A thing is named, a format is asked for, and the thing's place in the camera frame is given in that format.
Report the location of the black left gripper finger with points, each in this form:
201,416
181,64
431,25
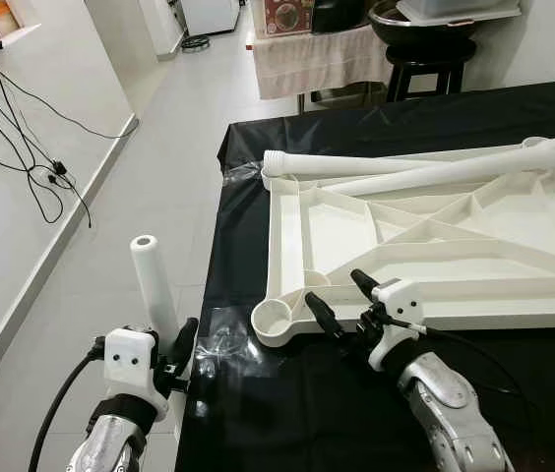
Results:
187,342

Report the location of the white plastic children table top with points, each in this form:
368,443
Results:
435,265

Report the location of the clear tape patch on cloth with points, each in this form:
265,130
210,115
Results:
223,344

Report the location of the black tablecloth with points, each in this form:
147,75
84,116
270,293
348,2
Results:
307,413

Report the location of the clear plastic sheet piece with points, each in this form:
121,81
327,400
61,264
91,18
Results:
238,175

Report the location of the small black power plug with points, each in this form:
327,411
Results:
59,166
53,180

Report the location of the black round stool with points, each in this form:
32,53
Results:
430,64

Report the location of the beige cloth covered table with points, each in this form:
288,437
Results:
317,59

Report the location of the black glossy container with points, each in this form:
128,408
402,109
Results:
337,15

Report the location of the printed cardboard box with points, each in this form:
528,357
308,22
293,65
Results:
287,15

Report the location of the clear plastic storage box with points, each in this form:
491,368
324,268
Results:
460,10

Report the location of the white cabinet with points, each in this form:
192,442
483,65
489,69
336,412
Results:
209,15

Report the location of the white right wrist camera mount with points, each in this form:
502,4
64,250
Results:
396,305

